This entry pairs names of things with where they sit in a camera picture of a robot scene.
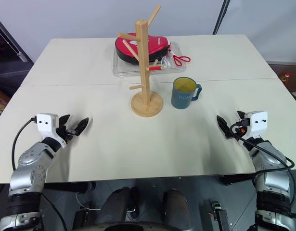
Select black table frame bar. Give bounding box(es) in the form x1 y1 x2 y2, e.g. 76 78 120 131
43 181 97 194

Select dark cabinet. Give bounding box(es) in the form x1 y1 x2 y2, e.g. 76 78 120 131
0 13 36 97

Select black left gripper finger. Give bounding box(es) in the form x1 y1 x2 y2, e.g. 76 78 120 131
58 114 71 127
74 117 90 136

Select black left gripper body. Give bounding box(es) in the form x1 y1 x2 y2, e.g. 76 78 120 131
56 123 77 143

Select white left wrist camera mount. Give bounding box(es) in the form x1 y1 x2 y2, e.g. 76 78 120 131
36 113 67 149

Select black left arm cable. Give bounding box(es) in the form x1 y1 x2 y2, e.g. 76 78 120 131
11 116 39 172

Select red cord loop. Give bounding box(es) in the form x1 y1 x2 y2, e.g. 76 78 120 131
170 49 192 66

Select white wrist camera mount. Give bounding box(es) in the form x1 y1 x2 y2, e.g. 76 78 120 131
244 110 269 140
36 113 67 149

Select thin white cable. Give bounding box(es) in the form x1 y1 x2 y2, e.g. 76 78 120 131
75 192 102 213

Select black tripod legs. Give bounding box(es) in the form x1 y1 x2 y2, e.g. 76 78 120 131
212 0 232 35

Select clear plastic tray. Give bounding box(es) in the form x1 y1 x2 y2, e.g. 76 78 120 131
112 40 188 78

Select black metal stand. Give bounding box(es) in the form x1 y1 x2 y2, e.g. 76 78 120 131
207 200 232 231

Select dark rounded shape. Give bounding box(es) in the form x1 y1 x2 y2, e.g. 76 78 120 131
99 186 141 231
161 188 194 231

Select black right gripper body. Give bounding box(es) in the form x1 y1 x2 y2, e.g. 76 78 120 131
230 117 250 142

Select white cord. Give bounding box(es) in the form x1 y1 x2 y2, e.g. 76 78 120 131
159 56 173 68

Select wooden mug tree stand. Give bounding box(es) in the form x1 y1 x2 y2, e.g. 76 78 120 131
117 4 164 118

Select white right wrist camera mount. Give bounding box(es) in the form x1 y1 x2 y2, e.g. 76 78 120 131
244 110 269 140

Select red and black zip case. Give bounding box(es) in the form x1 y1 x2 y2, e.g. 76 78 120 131
114 32 173 66

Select blue mug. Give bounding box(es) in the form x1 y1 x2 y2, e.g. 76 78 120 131
171 77 203 110

